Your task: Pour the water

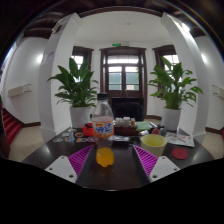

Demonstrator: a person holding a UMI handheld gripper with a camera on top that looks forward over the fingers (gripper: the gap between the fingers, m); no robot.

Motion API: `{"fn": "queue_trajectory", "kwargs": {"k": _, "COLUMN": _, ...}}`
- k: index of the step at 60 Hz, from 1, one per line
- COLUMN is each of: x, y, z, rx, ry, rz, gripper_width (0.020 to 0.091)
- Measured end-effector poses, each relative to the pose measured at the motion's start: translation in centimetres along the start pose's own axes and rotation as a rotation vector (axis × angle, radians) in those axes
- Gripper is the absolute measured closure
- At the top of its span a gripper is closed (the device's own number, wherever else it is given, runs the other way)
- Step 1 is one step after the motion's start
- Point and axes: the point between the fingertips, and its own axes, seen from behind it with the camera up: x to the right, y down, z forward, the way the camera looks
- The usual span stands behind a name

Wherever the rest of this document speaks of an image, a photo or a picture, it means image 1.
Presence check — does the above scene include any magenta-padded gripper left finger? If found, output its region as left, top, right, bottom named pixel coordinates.
left=44, top=144, right=97, bottom=184

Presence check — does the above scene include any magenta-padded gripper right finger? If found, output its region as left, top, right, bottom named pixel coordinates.
left=131, top=143, right=181, bottom=186

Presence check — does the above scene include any orange soda plastic bottle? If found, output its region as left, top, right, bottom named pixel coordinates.
left=91, top=92, right=115, bottom=168

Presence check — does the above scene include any yellow-green cup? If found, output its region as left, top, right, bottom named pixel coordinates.
left=139, top=133, right=168, bottom=158

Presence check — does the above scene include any flat round red coaster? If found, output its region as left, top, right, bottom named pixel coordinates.
left=171, top=147, right=190, bottom=161

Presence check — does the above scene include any printed paper leaflet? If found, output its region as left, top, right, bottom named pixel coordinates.
left=164, top=132, right=196, bottom=148

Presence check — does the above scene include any light green pad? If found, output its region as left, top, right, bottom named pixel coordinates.
left=135, top=120, right=153, bottom=132

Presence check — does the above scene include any leafy plant in white pot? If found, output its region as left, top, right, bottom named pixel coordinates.
left=47, top=57, right=99, bottom=138
left=148, top=55, right=204, bottom=133

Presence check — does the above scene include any black chair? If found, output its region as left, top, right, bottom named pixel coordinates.
left=111, top=101, right=145, bottom=122

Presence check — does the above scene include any red carpeted staircase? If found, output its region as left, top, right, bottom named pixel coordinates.
left=1, top=108, right=24, bottom=146

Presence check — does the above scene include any dark wooden double door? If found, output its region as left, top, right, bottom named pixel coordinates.
left=99, top=46, right=148, bottom=118

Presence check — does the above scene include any dark-framed window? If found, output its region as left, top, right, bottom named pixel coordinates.
left=71, top=45, right=95, bottom=73
left=152, top=44, right=181, bottom=73

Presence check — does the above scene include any white wall radiator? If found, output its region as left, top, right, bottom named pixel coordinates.
left=211, top=84, right=224, bottom=99
left=7, top=83, right=33, bottom=98

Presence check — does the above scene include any white paper wall notice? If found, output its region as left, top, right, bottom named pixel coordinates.
left=41, top=50, right=56, bottom=66

